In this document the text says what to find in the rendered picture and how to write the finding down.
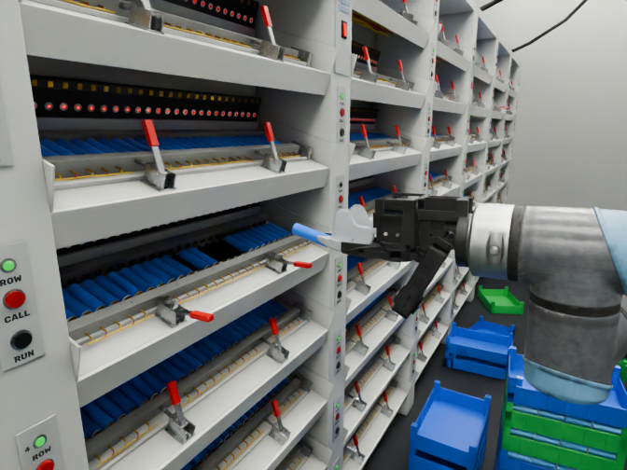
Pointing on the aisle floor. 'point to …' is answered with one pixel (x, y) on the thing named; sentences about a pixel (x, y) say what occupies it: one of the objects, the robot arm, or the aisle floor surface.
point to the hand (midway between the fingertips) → (328, 241)
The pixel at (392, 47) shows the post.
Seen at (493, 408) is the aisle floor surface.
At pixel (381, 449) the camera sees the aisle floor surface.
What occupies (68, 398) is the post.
